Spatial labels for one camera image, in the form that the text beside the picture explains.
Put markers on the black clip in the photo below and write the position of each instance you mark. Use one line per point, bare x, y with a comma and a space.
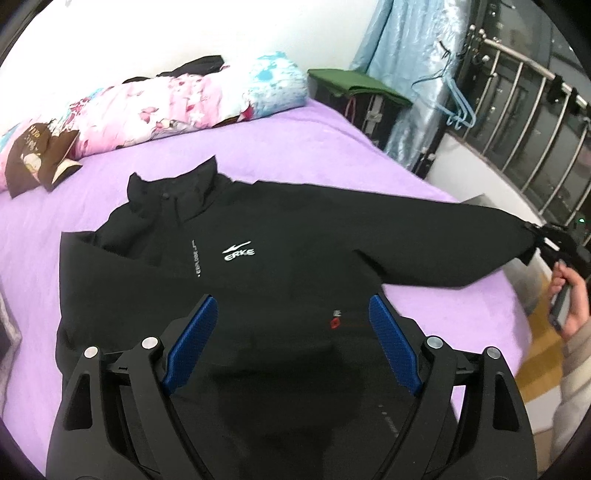
556, 90

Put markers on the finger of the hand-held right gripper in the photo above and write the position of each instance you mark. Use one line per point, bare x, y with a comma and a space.
547, 240

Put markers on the brown printed cloth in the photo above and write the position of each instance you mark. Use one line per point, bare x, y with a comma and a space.
32, 157

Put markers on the purple bed sheet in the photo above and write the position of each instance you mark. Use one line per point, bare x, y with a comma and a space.
92, 198

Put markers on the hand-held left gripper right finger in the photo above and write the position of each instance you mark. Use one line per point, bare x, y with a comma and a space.
392, 341

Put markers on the green cloth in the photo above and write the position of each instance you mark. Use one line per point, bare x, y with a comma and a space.
351, 83

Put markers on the dark storage box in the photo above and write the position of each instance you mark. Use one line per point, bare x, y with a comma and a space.
383, 124

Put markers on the light blue plastic hanger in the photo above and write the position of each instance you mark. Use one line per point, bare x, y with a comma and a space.
464, 113

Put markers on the pink floral quilt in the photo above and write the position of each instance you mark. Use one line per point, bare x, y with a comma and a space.
138, 115

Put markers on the black garment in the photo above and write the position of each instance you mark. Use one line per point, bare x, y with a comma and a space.
198, 64

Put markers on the light blue floral pillow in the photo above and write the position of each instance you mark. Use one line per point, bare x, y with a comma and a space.
277, 83

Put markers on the person's right hand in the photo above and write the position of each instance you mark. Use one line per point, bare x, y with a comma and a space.
577, 304

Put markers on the black jacket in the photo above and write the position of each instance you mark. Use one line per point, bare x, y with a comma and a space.
277, 221

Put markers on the light blue curtain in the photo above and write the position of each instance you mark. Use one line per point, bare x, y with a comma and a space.
406, 46

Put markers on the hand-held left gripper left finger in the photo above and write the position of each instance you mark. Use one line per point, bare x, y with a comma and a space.
195, 340

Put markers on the person's right forearm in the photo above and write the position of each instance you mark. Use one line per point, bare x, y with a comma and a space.
575, 387

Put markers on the metal railing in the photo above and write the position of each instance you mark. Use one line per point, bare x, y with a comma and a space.
521, 60

